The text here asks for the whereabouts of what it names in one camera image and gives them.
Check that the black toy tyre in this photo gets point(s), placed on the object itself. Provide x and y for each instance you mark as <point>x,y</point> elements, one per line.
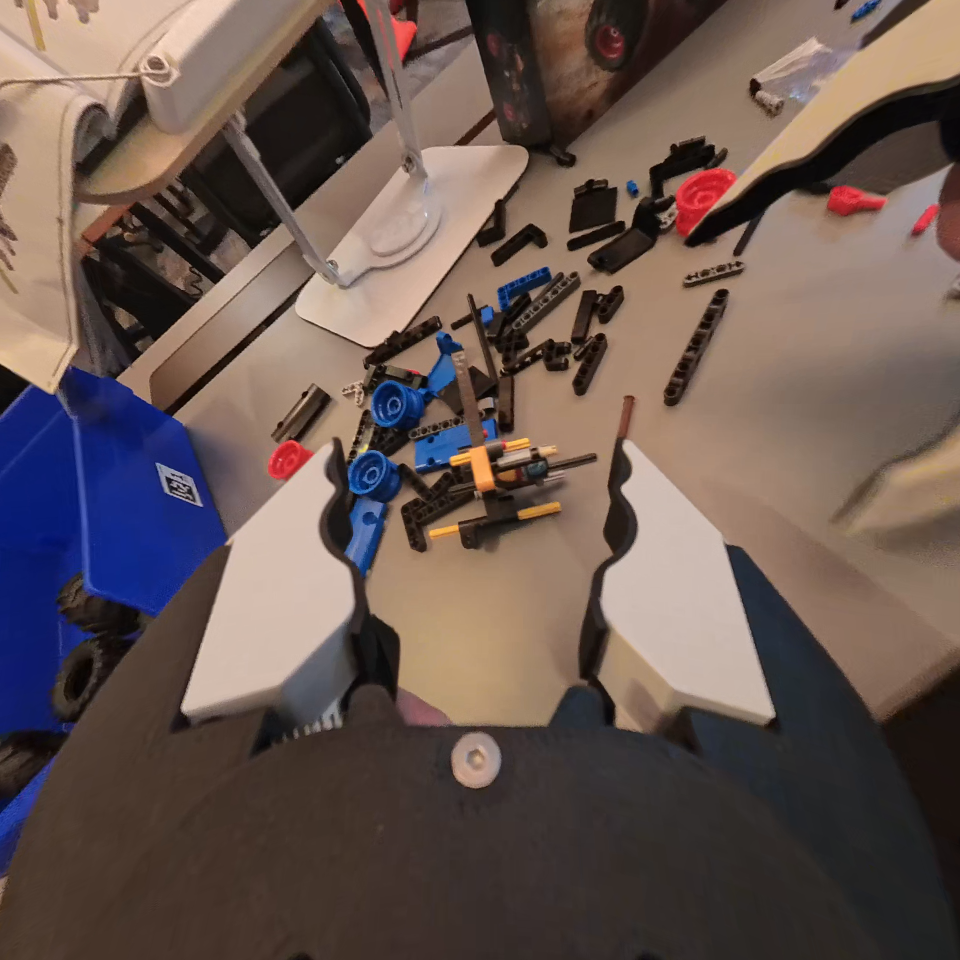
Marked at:
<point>97,604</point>
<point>30,765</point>
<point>82,679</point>

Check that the grey desk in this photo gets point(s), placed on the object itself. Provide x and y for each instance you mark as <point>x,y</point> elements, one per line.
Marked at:
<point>787,360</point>

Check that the black angled toy beam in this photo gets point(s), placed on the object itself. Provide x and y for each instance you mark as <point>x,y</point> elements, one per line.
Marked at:
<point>517,246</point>
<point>491,225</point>

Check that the red toy connector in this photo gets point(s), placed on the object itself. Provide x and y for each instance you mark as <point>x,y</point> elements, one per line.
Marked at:
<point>851,201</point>

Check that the black toy panel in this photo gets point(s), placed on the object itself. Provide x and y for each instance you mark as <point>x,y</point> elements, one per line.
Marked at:
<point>592,208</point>
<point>622,251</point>

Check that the brown toy axle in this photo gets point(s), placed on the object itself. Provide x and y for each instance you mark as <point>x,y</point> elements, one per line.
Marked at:
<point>625,420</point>

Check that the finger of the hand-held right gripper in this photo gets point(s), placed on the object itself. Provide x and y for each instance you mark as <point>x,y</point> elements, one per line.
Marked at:
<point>930,502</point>
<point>862,97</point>

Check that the yellow black toy assembly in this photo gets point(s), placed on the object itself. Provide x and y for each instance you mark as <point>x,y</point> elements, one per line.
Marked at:
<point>495,480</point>

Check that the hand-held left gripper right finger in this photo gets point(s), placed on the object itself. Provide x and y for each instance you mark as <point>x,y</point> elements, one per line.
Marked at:
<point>675,600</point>

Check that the pile of toy building pieces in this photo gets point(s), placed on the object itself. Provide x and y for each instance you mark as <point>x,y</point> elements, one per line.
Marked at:
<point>547,300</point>

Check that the white desk lamp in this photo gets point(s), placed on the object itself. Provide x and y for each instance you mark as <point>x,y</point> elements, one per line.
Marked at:
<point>450,195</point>

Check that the red toy wheel rim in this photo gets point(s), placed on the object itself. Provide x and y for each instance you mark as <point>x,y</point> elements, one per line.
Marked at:
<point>289,459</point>
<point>705,199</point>

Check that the black toy truck set box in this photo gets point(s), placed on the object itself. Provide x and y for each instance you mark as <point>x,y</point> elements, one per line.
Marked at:
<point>570,67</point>

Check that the short grey toy beam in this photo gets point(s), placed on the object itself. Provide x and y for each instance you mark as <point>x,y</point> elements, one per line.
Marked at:
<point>712,274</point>

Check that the small clear plastic bag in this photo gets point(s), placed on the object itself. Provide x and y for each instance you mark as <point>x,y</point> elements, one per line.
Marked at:
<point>795,71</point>

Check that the blue toy wheel rim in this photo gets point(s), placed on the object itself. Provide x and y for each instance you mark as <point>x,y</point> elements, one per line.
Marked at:
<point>396,405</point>
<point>373,475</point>

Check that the blue toy panel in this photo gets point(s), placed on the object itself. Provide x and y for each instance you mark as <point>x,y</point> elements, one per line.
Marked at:
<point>450,446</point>

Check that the long black toy beam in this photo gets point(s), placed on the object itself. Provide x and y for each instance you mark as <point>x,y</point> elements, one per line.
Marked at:
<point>697,345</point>

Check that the small red toy piece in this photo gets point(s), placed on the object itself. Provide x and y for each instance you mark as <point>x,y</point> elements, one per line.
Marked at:
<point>925,220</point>

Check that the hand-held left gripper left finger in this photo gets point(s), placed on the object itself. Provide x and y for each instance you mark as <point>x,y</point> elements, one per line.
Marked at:
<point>277,600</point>

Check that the blue tagged plastic bin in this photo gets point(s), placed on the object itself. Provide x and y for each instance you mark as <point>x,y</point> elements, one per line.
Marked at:
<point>127,510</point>

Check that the black toy axle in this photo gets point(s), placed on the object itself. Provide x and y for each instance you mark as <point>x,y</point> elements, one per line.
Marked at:
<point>748,236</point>

